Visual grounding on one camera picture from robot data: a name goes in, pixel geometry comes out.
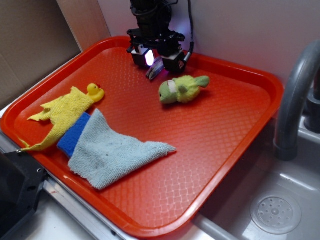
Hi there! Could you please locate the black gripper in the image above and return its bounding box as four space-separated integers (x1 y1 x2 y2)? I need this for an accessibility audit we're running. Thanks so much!
126 28 186 74

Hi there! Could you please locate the brown wood chip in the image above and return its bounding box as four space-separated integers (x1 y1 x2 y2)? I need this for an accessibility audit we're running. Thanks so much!
145 56 165 81

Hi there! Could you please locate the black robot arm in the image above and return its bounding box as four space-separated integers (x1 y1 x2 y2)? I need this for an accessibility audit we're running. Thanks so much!
126 0 186 74

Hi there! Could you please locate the green plush toy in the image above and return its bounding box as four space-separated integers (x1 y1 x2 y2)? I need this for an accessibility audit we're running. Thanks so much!
158 75 210 105

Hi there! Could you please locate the yellow rubber duck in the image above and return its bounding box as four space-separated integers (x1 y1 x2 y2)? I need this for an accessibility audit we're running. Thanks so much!
86 83 105 103

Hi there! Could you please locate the wooden board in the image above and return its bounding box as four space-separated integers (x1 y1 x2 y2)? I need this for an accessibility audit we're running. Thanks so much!
57 0 111 52

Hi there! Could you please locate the red plastic tray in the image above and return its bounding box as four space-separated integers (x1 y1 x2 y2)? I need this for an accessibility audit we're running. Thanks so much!
0 36 284 239

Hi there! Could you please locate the yellow cloth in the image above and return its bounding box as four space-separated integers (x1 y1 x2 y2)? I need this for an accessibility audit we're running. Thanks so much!
20 87 94 152

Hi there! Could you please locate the light blue cloth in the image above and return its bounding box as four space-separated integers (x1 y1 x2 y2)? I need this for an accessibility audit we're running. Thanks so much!
68 109 176 190

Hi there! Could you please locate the blue sponge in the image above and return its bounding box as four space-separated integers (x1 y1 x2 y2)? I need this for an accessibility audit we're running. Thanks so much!
57 112 91 159

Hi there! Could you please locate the brown cardboard panel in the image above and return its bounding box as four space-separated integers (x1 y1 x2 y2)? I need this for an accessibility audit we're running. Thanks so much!
0 0 80 109

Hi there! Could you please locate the grey faucet spout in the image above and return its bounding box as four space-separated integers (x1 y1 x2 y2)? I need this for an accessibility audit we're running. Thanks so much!
273 40 320 161

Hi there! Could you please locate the round sink drain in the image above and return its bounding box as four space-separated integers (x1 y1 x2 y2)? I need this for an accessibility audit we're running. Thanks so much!
250 191 302 235

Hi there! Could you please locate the black cable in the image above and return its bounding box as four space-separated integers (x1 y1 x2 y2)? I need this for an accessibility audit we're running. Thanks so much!
183 0 196 66

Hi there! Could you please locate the dark faucet handle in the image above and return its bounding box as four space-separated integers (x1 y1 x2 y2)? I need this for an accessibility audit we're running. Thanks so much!
304 71 320 134

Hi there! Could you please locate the aluminium frame rail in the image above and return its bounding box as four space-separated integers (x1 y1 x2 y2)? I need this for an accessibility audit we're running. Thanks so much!
0 133 131 240

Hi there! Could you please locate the black metal bracket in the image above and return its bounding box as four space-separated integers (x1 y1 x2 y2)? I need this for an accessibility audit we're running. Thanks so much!
0 151 46 240

